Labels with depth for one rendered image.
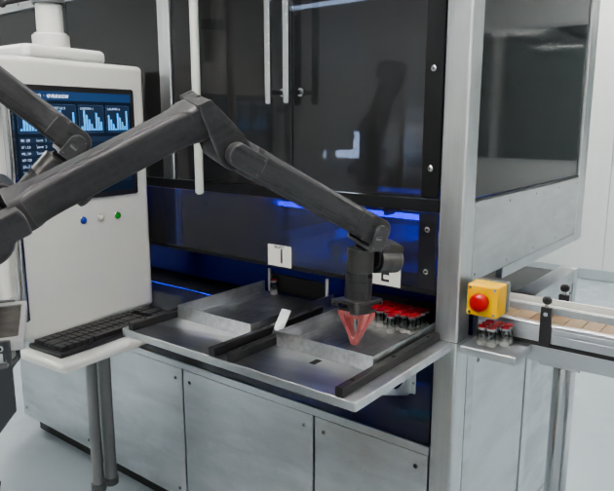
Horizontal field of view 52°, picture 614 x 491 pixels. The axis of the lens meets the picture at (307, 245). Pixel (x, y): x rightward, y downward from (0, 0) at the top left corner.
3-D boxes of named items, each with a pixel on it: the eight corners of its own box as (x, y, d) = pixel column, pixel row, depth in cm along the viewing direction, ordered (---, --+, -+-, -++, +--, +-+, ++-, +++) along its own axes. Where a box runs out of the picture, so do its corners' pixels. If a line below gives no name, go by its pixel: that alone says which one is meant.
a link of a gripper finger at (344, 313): (379, 344, 134) (383, 301, 133) (361, 350, 128) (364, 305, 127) (353, 338, 138) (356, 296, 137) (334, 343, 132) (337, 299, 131)
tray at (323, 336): (358, 311, 170) (358, 298, 169) (446, 330, 154) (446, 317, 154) (276, 345, 144) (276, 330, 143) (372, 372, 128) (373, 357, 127)
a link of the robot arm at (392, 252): (351, 210, 130) (376, 225, 123) (392, 212, 137) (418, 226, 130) (337, 263, 134) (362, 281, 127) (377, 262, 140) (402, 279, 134)
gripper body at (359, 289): (382, 307, 133) (385, 272, 132) (356, 312, 125) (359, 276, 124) (357, 301, 137) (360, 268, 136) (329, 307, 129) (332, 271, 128)
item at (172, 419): (191, 365, 363) (185, 215, 346) (558, 492, 239) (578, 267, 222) (24, 432, 285) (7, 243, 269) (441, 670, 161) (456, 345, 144)
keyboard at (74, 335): (146, 311, 196) (146, 303, 195) (178, 319, 188) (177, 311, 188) (28, 348, 164) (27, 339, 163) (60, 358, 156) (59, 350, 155)
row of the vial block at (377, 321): (356, 320, 162) (356, 302, 161) (417, 333, 151) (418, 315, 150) (351, 321, 160) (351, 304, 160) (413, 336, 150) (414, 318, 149)
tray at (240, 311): (264, 290, 191) (264, 280, 190) (333, 306, 175) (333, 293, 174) (177, 318, 164) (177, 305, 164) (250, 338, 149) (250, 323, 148)
